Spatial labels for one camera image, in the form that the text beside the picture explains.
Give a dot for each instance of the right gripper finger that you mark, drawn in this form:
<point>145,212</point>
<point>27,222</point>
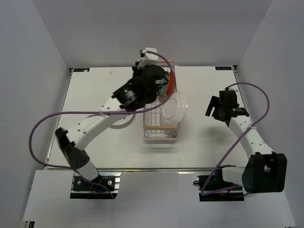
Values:
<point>217,113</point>
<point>214,103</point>

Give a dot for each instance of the blue table sticker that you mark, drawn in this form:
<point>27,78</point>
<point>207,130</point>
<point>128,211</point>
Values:
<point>81,69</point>
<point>223,68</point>

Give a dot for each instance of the large white plate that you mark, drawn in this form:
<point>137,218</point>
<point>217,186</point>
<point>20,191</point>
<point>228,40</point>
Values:
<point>174,110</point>

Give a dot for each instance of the white plate with red print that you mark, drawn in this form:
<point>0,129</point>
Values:
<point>126,121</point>

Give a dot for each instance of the blue green floral plate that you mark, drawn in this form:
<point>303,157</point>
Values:
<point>163,89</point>

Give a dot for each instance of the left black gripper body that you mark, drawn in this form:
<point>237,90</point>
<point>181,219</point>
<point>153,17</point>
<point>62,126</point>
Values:
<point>137,73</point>

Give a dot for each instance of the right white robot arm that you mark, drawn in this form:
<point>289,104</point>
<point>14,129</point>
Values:
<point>265,170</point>

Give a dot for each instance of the orange plate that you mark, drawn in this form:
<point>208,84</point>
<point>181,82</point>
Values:
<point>171,85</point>

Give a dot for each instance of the metal wire dish rack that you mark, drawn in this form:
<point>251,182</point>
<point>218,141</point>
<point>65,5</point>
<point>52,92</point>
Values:
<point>154,132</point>

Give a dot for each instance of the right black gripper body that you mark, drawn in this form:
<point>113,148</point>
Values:
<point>221,107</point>

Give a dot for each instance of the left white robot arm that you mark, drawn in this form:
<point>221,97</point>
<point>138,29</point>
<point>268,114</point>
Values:
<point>74,140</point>

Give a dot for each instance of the right blue table sticker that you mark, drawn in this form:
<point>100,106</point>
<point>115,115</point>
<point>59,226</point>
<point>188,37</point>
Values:
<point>223,68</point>

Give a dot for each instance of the left blue table sticker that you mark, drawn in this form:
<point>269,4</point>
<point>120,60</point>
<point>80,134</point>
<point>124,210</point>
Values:
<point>81,69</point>

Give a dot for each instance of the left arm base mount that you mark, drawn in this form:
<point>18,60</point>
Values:
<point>105,187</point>

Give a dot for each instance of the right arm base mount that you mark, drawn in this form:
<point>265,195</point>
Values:
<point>224,193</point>

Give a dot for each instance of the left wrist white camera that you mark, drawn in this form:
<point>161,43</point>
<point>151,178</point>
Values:
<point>147,58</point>

